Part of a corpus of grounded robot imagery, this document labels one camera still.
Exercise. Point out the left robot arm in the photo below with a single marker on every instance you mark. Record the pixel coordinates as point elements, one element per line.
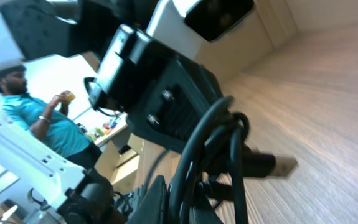
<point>84,196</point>

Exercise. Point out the person in teal shirt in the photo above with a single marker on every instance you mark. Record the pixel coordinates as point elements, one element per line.
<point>47,122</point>

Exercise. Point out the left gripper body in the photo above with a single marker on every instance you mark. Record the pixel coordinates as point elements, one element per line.
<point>163,93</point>

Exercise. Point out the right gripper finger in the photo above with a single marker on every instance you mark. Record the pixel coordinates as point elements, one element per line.
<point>151,209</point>

